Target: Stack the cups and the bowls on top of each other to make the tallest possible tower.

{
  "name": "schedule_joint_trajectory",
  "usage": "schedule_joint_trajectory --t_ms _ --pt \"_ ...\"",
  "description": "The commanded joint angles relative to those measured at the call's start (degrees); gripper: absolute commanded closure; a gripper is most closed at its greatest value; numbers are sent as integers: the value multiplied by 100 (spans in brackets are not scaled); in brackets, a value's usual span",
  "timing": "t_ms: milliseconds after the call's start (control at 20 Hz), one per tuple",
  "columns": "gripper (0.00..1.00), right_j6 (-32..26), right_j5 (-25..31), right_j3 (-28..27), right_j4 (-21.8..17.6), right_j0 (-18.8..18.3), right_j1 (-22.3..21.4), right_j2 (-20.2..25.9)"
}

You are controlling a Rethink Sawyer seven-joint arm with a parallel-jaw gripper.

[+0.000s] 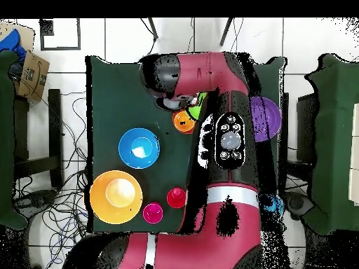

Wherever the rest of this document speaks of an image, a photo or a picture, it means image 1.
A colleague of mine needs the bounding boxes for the small green ribbed bowl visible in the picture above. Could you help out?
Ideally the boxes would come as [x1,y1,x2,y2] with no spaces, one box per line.
[184,91,209,122]

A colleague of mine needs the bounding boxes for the red plastic cup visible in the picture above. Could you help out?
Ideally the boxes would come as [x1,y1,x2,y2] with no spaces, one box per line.
[166,186,188,209]

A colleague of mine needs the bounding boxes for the dark green tablecloth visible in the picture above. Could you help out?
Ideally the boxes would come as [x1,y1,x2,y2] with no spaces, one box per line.
[85,55,289,234]

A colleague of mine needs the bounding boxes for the blue cloth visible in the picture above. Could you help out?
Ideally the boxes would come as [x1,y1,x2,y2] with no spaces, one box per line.
[0,28,27,61]

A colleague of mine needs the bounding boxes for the small blue plastic bowl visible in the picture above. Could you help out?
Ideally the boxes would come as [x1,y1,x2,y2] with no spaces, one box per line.
[259,193,285,220]

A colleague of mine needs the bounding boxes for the black bench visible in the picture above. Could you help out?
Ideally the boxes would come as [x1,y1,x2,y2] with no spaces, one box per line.
[13,88,65,188]

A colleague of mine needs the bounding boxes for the large blue plastic bowl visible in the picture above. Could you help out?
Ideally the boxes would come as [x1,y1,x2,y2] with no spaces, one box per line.
[118,127,161,170]

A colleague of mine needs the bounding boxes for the orange plastic cup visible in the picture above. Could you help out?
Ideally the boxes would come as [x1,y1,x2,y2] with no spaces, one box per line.
[173,109,196,135]

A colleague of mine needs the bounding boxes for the cardboard box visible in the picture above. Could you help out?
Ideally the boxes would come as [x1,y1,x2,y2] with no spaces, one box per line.
[0,22,50,102]

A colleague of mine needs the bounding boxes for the pink plastic cup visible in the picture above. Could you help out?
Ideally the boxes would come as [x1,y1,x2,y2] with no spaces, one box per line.
[142,202,164,225]

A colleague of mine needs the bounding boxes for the yellow plastic bowl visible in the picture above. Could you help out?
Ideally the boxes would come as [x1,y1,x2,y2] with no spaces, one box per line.
[89,170,144,226]

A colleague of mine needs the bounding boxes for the tangled floor cables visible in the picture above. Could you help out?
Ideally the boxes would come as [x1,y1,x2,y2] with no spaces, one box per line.
[12,92,93,269]

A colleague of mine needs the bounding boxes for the green cloth on side table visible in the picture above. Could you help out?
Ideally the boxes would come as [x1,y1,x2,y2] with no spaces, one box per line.
[0,50,28,230]
[304,53,359,235]

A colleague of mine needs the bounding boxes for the black square frame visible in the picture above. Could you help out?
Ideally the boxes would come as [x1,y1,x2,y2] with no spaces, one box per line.
[39,18,82,52]

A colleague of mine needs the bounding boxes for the grey base with black knob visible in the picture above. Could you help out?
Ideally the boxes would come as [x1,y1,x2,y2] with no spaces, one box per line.
[16,188,59,210]

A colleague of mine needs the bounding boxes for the purple plastic bowl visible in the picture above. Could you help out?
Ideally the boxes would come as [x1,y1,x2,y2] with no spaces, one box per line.
[249,96,282,143]

